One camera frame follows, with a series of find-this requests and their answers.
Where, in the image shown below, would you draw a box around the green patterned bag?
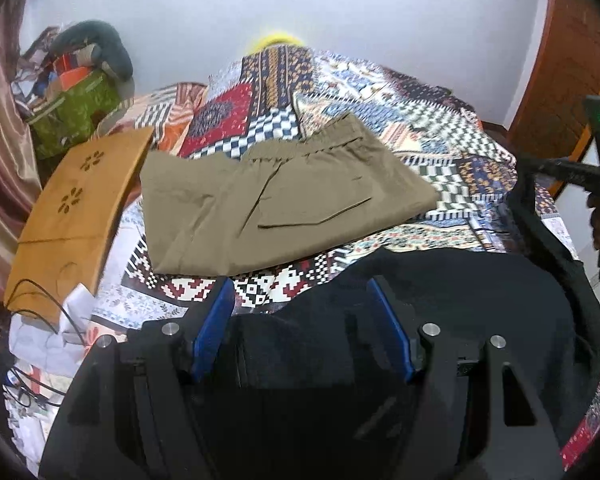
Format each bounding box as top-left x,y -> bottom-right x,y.
27,67 -> 123,161

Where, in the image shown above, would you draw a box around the brown wooden door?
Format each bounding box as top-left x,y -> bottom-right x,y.
507,0 -> 600,201

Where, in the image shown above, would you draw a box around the yellow round object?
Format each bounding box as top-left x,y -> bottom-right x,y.
247,29 -> 306,53

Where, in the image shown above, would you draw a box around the wooden lap table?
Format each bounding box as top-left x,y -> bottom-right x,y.
4,126 -> 156,325

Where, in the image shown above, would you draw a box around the khaki pants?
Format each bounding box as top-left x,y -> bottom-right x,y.
139,112 -> 441,277

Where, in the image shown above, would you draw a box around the black cable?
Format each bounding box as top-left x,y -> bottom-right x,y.
5,280 -> 88,348

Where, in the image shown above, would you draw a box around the pile of papers and boxes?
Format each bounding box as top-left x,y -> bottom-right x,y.
10,27 -> 81,111

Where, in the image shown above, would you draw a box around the grey plush pillow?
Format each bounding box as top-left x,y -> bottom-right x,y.
47,20 -> 133,81

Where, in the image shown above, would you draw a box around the black pants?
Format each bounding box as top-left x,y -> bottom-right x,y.
190,160 -> 600,461

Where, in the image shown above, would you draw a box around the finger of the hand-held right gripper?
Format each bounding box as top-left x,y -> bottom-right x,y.
517,156 -> 600,193

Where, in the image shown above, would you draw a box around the orange box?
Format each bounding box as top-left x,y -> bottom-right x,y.
55,55 -> 98,91

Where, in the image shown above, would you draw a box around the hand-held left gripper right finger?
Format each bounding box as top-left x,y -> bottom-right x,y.
367,276 -> 566,480

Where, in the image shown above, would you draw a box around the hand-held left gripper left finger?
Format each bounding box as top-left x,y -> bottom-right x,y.
40,277 -> 236,480

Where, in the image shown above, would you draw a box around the patchwork printed blanket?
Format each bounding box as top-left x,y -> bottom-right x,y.
7,45 -> 600,471

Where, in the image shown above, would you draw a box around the striped pink curtain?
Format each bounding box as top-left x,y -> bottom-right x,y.
0,0 -> 43,306

